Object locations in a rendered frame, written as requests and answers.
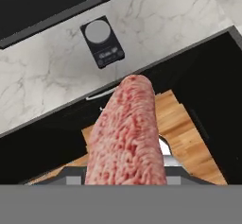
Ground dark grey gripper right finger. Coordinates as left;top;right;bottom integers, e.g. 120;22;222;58
163;165;216;186

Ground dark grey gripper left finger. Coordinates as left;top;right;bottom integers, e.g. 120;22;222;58
29;165;88;186

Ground raw red steak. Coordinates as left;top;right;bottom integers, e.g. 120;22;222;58
84;74;168;186

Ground black digital scale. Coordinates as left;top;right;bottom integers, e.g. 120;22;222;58
78;15;126;70

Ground black cabinet panel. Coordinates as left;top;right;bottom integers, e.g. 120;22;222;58
171;26;242;185

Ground black appliance with grey edge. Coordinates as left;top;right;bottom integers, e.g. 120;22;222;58
0;0;129;50

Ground silver drawer handle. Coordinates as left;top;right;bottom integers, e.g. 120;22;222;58
85;87;119;102

